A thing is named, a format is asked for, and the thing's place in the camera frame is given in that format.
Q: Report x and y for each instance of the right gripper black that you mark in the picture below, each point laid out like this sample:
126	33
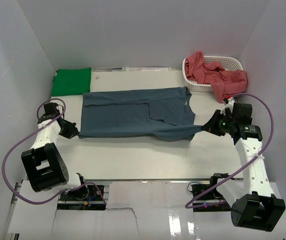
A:
211	125

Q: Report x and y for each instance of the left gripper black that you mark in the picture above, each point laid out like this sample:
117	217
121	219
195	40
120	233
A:
72	131

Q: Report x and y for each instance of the blue t shirt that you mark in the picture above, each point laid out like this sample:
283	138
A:
164	113

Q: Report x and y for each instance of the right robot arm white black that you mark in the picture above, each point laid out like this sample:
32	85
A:
253	206

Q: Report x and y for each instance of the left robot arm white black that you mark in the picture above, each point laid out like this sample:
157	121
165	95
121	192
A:
43	163

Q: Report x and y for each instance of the red t shirt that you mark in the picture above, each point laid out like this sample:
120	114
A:
223	82

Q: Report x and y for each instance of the folded green t shirt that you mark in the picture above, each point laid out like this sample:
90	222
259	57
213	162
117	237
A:
71	82

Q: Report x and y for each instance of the white perforated plastic basket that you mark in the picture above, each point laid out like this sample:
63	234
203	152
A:
228	63

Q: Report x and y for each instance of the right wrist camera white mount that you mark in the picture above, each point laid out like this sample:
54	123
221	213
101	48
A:
228	105

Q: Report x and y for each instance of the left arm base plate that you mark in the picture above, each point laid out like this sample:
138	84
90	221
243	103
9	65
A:
87	198

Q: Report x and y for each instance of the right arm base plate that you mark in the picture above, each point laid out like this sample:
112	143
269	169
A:
211	202

